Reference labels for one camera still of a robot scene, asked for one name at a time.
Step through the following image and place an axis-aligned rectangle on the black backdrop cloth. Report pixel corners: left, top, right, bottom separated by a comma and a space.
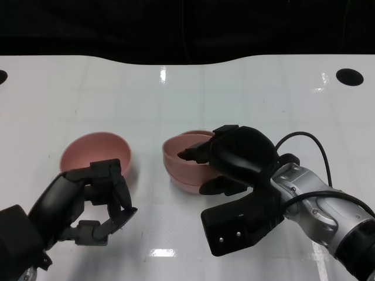
0, 0, 375, 67

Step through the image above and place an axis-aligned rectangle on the pink plastic bowl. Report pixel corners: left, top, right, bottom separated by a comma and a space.
169, 172, 219, 194
162, 129, 223, 188
60, 131, 132, 184

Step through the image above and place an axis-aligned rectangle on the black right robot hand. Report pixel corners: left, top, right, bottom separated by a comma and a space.
177, 125, 279, 197

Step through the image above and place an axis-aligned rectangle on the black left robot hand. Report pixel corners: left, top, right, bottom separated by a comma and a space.
28, 158, 138, 252

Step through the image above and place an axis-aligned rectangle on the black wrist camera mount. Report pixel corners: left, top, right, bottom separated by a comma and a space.
0, 204, 53, 281
200, 187, 287, 258

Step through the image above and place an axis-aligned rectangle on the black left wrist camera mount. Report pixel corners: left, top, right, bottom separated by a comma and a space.
0, 204, 53, 281

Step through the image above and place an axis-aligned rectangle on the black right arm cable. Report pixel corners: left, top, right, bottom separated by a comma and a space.
275, 132, 375, 219

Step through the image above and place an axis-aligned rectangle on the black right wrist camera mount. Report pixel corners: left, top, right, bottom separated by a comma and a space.
200, 187, 287, 258

